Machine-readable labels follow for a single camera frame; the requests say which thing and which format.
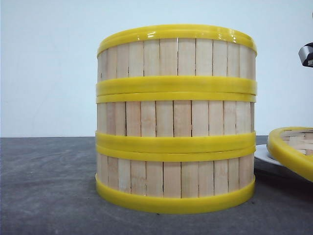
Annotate bamboo steamer basket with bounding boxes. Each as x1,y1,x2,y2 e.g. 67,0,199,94
95,145,255,214
96,94,255,162
96,24,257,103

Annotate woven bamboo steamer lid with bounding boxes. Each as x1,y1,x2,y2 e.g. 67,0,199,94
267,127,313,181

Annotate white plate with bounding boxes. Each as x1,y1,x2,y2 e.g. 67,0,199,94
254,144,284,167

